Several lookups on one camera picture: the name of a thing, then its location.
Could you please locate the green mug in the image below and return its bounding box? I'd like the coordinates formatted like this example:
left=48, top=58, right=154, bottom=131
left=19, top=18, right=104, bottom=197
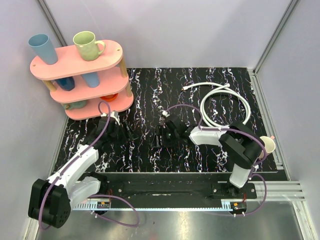
left=73, top=31, right=106, bottom=62

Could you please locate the white hose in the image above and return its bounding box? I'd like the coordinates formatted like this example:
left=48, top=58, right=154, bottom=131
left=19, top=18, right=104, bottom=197
left=180, top=82, right=251, bottom=127

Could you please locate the purple cable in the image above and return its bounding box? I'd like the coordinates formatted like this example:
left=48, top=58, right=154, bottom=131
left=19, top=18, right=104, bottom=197
left=165, top=103, right=268, bottom=217
left=37, top=100, right=140, bottom=231

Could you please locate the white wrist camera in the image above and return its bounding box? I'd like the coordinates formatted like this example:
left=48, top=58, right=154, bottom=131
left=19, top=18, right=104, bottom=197
left=110, top=110, right=120, bottom=125
left=162, top=110, right=170, bottom=118

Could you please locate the light blue cup middle shelf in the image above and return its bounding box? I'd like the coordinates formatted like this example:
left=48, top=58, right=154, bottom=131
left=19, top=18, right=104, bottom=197
left=81, top=72, right=100, bottom=88

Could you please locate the orange bowl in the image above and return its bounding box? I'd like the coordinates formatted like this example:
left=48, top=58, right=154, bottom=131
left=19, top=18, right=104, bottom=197
left=100, top=93, right=118, bottom=102

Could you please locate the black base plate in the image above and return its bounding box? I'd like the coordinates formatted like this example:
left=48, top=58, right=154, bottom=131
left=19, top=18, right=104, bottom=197
left=98, top=172, right=257, bottom=209

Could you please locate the pink three-tier shelf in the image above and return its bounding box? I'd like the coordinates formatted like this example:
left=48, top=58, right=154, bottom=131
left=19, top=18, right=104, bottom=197
left=30, top=40, right=134, bottom=121

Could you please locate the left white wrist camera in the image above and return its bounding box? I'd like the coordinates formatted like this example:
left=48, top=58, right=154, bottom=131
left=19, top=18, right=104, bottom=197
left=110, top=110, right=120, bottom=125

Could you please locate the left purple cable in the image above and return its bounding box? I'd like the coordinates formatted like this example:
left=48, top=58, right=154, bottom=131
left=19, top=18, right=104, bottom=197
left=37, top=100, right=140, bottom=231

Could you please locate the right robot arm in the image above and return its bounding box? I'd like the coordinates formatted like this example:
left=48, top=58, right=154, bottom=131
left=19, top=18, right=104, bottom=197
left=151, top=120, right=267, bottom=199

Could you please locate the dark blue cup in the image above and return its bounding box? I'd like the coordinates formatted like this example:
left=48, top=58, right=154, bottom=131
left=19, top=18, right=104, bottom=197
left=55, top=76, right=75, bottom=91

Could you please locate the pink beige cup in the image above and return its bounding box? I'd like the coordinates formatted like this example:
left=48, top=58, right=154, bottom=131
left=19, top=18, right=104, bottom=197
left=260, top=136, right=276, bottom=156

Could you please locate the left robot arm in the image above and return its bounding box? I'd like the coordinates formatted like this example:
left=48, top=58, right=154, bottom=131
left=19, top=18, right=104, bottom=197
left=27, top=116, right=137, bottom=228

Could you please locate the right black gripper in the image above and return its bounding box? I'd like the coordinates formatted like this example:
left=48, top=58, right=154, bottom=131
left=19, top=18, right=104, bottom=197
left=150, top=125, right=179, bottom=148

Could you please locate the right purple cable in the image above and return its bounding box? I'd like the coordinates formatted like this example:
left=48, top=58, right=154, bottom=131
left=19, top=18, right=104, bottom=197
left=165, top=103, right=268, bottom=217

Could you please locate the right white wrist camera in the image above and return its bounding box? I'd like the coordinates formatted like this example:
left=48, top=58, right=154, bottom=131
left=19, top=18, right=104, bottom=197
left=162, top=110, right=170, bottom=118

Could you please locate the light blue tall cup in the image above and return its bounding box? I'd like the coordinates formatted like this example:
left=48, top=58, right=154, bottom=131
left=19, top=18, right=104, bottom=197
left=28, top=33, right=58, bottom=65

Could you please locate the teal mug bottom shelf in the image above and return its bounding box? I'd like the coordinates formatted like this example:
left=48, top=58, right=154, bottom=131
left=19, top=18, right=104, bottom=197
left=62, top=100, right=88, bottom=110

